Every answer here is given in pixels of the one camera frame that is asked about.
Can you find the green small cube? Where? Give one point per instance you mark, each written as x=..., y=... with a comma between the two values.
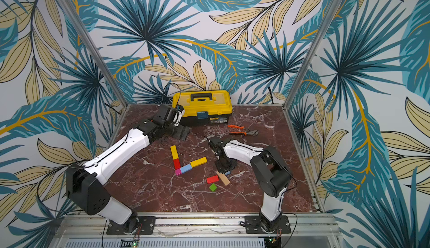
x=213, y=187

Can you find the red block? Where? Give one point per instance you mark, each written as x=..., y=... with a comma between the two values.
x=212, y=179
x=177, y=164

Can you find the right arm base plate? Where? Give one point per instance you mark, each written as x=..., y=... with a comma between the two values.
x=260, y=225

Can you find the yellow block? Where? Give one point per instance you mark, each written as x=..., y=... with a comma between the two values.
x=198, y=162
x=174, y=152

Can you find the magenta small cube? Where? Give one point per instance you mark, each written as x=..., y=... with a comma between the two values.
x=178, y=172

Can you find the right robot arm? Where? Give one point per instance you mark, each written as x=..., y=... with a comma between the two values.
x=270, y=170

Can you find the aluminium front rail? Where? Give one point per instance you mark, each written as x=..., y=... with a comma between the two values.
x=201, y=230

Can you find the natural wood block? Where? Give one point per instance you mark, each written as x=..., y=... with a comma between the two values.
x=223, y=178

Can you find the large orange-handled pliers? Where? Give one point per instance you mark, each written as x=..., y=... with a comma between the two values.
x=241, y=131

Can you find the yellow black toolbox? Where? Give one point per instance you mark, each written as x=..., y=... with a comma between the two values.
x=204, y=107

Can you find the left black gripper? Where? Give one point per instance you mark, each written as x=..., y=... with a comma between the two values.
x=178, y=135

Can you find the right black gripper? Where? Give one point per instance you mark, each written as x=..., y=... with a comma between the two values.
x=223, y=162

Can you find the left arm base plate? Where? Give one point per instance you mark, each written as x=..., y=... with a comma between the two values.
x=142, y=225

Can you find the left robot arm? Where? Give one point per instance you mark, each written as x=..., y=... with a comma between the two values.
x=85, y=183

